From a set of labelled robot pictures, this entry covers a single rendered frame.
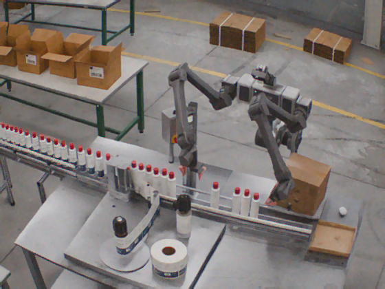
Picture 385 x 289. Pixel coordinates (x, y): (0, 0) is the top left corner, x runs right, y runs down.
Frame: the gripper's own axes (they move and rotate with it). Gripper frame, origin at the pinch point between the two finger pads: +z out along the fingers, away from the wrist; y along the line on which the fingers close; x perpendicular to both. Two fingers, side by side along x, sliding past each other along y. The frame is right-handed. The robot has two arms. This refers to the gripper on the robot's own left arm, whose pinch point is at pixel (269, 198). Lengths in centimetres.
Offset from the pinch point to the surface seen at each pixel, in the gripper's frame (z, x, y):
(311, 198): 0.0, 26.9, -28.7
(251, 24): 174, -65, -408
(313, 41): 129, 8, -431
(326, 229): 3, 51, -23
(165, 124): 26, -69, -9
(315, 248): 0.9, 48.4, -1.2
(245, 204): 25.1, -1.7, -8.5
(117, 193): 78, -58, 11
